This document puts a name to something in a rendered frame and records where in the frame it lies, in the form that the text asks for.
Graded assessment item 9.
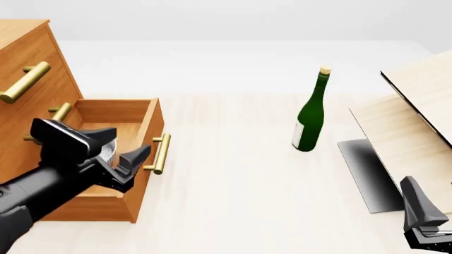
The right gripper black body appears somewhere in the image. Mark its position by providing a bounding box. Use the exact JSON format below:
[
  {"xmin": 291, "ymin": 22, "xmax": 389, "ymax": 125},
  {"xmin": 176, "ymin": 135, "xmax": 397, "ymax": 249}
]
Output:
[{"xmin": 403, "ymin": 224, "xmax": 452, "ymax": 251}]

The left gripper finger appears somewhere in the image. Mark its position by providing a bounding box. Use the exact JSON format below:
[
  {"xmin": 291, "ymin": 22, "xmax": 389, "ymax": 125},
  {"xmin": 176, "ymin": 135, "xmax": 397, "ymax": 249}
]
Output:
[
  {"xmin": 83, "ymin": 126, "xmax": 118, "ymax": 154},
  {"xmin": 119, "ymin": 144, "xmax": 153, "ymax": 177}
]

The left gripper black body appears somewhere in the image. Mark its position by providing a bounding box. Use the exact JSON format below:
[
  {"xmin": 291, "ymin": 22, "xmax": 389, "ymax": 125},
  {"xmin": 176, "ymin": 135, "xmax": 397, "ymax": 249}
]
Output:
[{"xmin": 83, "ymin": 156, "xmax": 138, "ymax": 193}]

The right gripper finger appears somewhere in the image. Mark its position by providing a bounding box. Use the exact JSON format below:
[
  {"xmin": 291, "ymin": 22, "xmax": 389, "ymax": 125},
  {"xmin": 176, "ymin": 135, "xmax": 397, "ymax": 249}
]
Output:
[{"xmin": 399, "ymin": 175, "xmax": 450, "ymax": 231}]

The open wooden drawer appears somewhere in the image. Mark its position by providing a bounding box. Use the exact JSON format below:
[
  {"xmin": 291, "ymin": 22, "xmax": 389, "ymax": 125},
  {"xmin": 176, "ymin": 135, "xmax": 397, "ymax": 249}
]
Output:
[{"xmin": 39, "ymin": 97, "xmax": 165, "ymax": 224}]

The wooden cabinet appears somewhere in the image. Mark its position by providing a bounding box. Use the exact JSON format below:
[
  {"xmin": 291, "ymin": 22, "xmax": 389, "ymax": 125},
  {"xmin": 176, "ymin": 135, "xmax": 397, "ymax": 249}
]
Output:
[{"xmin": 0, "ymin": 18, "xmax": 85, "ymax": 184}]

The pale wooden shelf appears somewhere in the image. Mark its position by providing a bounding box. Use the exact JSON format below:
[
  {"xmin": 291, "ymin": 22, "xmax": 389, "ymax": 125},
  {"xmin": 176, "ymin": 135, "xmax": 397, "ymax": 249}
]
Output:
[{"xmin": 348, "ymin": 49, "xmax": 452, "ymax": 216}]

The green wine bottle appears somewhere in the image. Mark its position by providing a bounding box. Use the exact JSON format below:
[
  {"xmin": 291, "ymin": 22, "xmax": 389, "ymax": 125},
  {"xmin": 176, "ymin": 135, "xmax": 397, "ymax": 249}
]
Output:
[{"xmin": 291, "ymin": 65, "xmax": 333, "ymax": 152}]

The brass handle of open drawer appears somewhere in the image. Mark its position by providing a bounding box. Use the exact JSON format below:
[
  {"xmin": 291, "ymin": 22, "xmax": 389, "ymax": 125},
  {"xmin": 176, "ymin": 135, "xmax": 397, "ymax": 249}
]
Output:
[{"xmin": 142, "ymin": 133, "xmax": 172, "ymax": 176}]

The short brass cabinet handle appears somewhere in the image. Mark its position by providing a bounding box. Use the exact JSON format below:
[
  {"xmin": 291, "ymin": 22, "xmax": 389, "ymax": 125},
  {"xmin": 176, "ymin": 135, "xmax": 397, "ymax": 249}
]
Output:
[{"xmin": 23, "ymin": 102, "xmax": 73, "ymax": 142}]

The long brass cabinet handle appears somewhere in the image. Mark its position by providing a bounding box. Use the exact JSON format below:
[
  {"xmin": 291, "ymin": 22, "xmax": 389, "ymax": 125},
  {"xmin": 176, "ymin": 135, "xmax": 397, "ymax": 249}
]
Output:
[{"xmin": 0, "ymin": 61, "xmax": 52, "ymax": 104}]

